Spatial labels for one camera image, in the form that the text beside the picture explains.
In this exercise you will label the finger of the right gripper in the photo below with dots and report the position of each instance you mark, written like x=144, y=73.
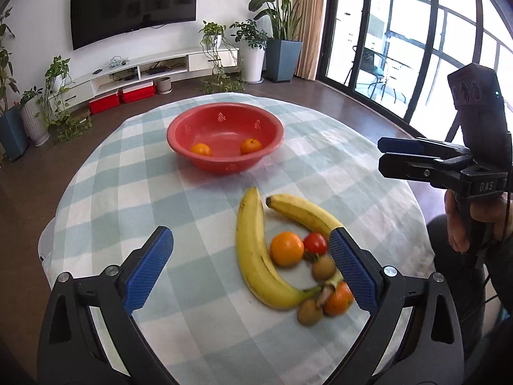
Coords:
x=422, y=147
x=444, y=171

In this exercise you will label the red plastic colander bowl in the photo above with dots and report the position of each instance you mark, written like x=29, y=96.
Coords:
x=224, y=126

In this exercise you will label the trailing pothos plant on console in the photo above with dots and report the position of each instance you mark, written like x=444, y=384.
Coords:
x=54, y=109

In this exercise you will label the brown kiwi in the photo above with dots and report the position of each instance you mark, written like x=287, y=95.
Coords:
x=323, y=268
x=309, y=313

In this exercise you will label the plant in white ribbed pot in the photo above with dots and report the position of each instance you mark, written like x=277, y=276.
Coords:
x=32, y=116

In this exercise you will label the wall-mounted black television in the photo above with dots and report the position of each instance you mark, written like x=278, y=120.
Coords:
x=95, y=20

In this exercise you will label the red tomato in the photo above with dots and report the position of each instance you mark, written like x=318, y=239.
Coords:
x=315, y=245

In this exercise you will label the large leaf plant blue pot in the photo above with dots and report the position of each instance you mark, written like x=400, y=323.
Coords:
x=283, y=48

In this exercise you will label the smaller yellow banana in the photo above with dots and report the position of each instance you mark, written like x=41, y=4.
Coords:
x=304, y=212

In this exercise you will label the small grey pot on floor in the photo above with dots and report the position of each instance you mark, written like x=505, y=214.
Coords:
x=163, y=85

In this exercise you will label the green white checkered tablecloth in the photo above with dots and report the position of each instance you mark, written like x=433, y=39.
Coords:
x=200, y=318

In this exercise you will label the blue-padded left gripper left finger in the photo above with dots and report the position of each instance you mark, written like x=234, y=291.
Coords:
x=69, y=348

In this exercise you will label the red storage box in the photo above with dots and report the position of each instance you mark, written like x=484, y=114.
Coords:
x=104, y=102
x=138, y=92

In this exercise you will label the person's right hand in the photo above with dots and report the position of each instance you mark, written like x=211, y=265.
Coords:
x=493, y=210

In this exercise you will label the person's right forearm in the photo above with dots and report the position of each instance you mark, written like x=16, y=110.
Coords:
x=496, y=366

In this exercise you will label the left red storage box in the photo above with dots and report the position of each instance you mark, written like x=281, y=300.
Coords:
x=104, y=102

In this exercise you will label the right red storage box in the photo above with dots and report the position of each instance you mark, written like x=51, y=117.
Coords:
x=138, y=92

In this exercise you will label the tall plant blue pot left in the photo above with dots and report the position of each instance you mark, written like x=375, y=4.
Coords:
x=13, y=136

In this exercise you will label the orange with stem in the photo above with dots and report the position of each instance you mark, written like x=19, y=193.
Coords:
x=250, y=146

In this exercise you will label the balcony chair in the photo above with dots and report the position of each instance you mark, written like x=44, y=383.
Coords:
x=386, y=73

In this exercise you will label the trailing plant right of console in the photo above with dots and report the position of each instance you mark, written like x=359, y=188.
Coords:
x=220, y=81

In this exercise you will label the large yellow banana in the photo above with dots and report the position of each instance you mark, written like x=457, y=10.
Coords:
x=256, y=267

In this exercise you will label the bushy plant white pot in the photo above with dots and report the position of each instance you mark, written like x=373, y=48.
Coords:
x=252, y=43

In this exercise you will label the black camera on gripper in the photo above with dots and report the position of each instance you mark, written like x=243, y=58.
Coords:
x=480, y=111

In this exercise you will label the large front orange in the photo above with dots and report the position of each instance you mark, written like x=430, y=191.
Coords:
x=201, y=149

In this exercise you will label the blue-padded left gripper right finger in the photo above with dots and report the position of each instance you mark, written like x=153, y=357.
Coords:
x=412, y=335

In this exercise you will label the beige curtain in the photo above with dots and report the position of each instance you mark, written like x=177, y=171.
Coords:
x=310, y=33

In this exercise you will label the white tv console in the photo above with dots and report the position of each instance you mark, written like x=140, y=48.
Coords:
x=178, y=65

